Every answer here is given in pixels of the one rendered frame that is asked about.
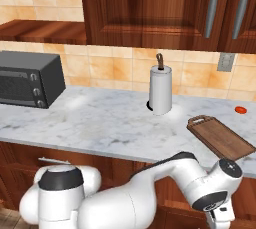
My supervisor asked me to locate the grey drawer handle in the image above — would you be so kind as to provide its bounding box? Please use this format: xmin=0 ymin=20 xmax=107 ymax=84
xmin=37 ymin=157 xmax=72 ymax=166

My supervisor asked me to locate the grey wall outlet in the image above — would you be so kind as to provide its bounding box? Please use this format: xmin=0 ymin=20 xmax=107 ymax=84
xmin=216 ymin=52 xmax=236 ymax=73

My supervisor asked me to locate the white paper towel roll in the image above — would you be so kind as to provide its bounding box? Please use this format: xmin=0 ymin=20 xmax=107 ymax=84
xmin=145 ymin=52 xmax=174 ymax=117

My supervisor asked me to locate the grey cupboard door handle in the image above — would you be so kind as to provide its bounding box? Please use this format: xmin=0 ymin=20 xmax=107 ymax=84
xmin=231 ymin=0 xmax=253 ymax=41
xmin=204 ymin=0 xmax=222 ymax=39

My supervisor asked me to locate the brown wooden wall shelf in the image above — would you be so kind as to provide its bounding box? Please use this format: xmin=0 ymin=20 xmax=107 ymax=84
xmin=0 ymin=19 xmax=88 ymax=46

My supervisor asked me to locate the black toaster oven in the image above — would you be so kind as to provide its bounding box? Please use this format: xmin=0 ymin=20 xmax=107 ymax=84
xmin=0 ymin=50 xmax=67 ymax=110

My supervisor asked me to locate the small red round object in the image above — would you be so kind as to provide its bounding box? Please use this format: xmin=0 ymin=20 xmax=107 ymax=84
xmin=234 ymin=105 xmax=248 ymax=115

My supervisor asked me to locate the brown wooden drawer front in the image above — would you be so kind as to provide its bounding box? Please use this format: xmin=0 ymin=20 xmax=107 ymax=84
xmin=0 ymin=141 xmax=134 ymax=211
xmin=133 ymin=161 xmax=256 ymax=229

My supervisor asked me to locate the brown wooden cutting board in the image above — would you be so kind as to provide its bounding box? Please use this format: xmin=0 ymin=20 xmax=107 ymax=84
xmin=186 ymin=114 xmax=256 ymax=162

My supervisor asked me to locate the brown wooden cupboard door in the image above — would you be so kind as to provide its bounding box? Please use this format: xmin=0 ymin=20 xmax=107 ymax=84
xmin=78 ymin=0 xmax=234 ymax=53
xmin=217 ymin=0 xmax=256 ymax=55

